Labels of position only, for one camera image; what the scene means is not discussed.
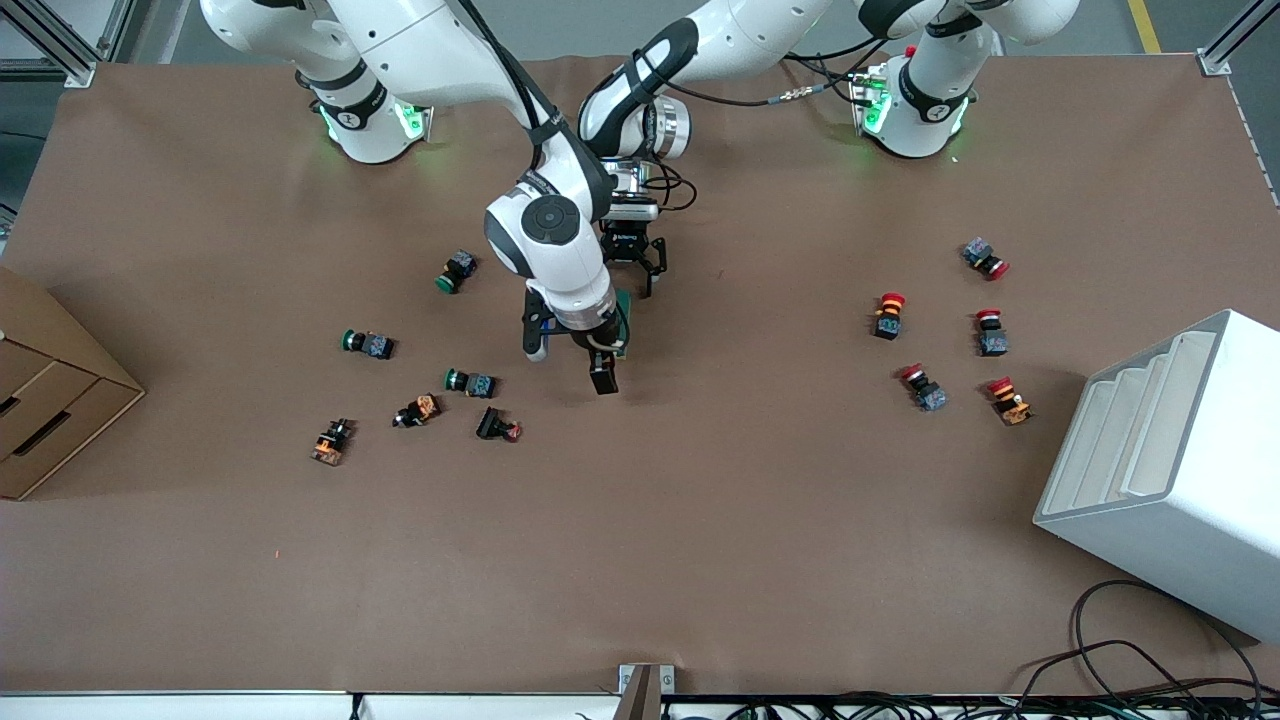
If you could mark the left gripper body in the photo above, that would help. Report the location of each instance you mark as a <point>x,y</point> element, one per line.
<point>626,242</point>

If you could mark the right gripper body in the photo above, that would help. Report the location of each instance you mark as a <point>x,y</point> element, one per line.
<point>597,354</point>

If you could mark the green load switch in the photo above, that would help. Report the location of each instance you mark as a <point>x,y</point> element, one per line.
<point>625,298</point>

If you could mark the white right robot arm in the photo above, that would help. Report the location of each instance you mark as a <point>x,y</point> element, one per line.
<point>420,40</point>

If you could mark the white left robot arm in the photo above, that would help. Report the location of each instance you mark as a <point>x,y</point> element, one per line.
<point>760,25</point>

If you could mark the green mushroom push button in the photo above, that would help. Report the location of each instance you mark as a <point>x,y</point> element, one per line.
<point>458,268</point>
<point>375,346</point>
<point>478,384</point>

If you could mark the red emergency stop orange block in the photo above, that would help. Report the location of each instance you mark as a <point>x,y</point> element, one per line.
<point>889,322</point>
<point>1010,404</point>

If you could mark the red button blue block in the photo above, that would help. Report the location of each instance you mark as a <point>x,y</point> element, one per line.
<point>980,253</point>
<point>928,393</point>
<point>992,342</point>

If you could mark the brown cardboard box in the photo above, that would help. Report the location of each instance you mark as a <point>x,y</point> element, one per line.
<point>50,400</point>

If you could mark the white slotted storage rack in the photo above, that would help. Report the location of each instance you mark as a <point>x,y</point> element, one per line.
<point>1190,500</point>

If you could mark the black red switch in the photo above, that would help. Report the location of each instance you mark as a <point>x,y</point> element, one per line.
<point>492,424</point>

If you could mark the black orange selector switch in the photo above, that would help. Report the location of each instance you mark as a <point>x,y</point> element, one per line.
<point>331,443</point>
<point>420,409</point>

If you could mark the grey metal table bracket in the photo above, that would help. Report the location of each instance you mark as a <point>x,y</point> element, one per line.
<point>645,690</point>

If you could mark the aluminium frame post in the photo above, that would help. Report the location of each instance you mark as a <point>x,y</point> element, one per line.
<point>60,40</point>
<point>1235,35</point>

